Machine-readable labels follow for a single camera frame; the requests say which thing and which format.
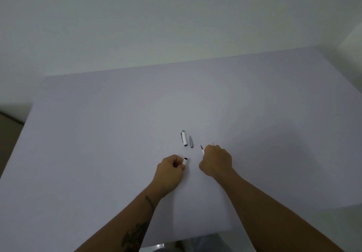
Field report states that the person's right forearm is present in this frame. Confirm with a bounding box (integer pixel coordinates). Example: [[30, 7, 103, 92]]
[[219, 171, 346, 252]]

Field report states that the pen ink refill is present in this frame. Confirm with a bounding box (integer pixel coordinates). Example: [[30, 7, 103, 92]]
[[200, 143, 215, 156]]

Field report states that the person's left forearm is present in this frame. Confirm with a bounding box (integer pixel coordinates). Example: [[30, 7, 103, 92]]
[[74, 182, 162, 252]]

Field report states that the person's right hand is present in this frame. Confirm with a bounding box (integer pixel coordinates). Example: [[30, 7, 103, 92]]
[[199, 144, 237, 181]]

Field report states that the person's left hand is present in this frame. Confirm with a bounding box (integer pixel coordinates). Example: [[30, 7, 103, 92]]
[[152, 155, 186, 199]]

